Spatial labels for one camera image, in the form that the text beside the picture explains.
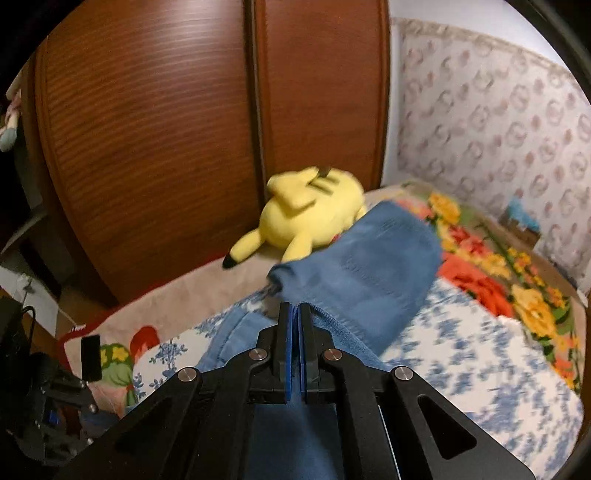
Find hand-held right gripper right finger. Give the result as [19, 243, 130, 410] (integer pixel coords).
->
[299, 302, 536, 480]

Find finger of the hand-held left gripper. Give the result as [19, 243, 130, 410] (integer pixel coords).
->
[79, 335, 103, 383]

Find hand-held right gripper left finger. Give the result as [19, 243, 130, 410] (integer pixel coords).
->
[55, 302, 294, 480]

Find blue denim pants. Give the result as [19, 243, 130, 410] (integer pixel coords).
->
[196, 200, 444, 480]

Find yellow plush toy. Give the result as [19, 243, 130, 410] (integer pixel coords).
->
[222, 166, 369, 270]

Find white blue floral quilt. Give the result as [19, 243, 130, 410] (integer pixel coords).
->
[131, 279, 585, 467]

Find floral blanket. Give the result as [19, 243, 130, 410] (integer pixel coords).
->
[58, 182, 583, 418]

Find wooden slatted wardrobe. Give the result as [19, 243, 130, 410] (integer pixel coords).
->
[28, 0, 393, 306]

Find cardboard box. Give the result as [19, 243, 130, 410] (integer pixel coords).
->
[501, 215, 542, 251]

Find hanging doll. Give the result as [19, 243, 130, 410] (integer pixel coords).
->
[0, 90, 24, 153]

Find blue plastic bag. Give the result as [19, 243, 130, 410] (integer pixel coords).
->
[505, 198, 541, 232]

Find circle patterned curtain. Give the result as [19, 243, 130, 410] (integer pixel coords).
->
[381, 18, 591, 296]

